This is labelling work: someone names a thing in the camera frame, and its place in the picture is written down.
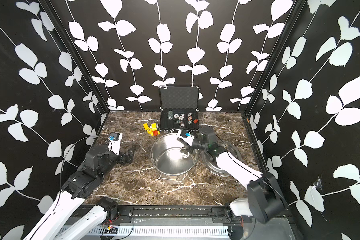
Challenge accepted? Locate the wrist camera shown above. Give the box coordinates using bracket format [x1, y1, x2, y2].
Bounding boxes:
[177, 130, 195, 146]
[108, 133, 123, 155]

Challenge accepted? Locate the steel pot lid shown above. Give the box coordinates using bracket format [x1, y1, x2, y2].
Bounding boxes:
[202, 140, 242, 177]

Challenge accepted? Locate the black poker chip case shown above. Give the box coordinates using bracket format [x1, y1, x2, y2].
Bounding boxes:
[159, 86, 200, 132]

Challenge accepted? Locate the large steel pot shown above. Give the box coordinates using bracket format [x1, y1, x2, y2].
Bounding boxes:
[150, 131, 199, 182]

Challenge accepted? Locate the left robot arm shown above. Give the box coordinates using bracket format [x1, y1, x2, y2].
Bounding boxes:
[25, 145, 136, 240]

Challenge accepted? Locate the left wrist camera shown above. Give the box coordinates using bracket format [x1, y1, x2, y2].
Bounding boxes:
[108, 133, 123, 155]

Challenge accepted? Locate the blue green chip stack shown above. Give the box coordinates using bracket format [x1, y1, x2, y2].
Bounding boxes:
[168, 111, 174, 120]

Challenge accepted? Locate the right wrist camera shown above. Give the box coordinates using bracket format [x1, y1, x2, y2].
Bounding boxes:
[177, 130, 195, 146]

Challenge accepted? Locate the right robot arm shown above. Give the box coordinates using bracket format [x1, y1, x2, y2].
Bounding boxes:
[177, 126, 287, 224]

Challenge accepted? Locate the long metal spoon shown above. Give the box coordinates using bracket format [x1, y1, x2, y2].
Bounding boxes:
[180, 145, 191, 159]

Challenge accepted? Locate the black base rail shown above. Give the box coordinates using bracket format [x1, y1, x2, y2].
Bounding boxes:
[68, 203, 295, 232]

